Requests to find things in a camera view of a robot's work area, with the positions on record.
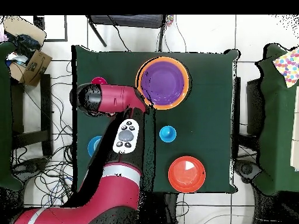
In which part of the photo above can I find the purple bowl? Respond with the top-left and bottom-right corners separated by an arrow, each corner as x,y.
140,61 -> 186,106

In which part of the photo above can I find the large orange bowl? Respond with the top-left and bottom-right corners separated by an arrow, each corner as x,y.
134,56 -> 190,111

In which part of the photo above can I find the polka dot paper sheet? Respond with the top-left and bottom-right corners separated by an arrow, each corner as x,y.
272,47 -> 299,89

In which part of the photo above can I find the black computer tower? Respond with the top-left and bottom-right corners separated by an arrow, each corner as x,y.
246,78 -> 263,136

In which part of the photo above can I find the blue cup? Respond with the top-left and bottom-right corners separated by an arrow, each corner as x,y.
159,125 -> 178,144

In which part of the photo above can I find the small blue bowl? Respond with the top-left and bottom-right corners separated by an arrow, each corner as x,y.
87,135 -> 103,158

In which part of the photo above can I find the dark green tablecloth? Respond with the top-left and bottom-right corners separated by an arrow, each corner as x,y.
71,44 -> 241,194

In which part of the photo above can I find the large red bowl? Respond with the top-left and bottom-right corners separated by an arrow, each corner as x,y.
168,155 -> 207,194

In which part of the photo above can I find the pink cup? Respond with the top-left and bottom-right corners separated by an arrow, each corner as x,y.
91,76 -> 108,85

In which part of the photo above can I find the black bench stand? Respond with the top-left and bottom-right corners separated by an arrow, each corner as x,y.
10,73 -> 54,157

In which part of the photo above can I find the black folding chair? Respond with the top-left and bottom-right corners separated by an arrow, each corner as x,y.
85,15 -> 167,53

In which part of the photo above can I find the grey black floor base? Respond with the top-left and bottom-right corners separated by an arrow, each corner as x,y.
10,157 -> 50,183
234,159 -> 262,184

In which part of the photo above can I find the cardboard box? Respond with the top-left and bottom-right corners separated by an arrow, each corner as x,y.
2,15 -> 54,88

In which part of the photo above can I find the green cloth covered table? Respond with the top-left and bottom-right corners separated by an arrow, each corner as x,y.
255,43 -> 299,196
0,41 -> 24,192

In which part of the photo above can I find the black plastic bag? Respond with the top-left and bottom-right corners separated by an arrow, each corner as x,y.
12,34 -> 43,59

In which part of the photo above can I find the tangle of floor cables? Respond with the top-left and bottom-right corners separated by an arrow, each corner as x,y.
10,60 -> 190,218

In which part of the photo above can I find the black metal frame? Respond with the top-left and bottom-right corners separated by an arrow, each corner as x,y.
33,15 -> 69,43

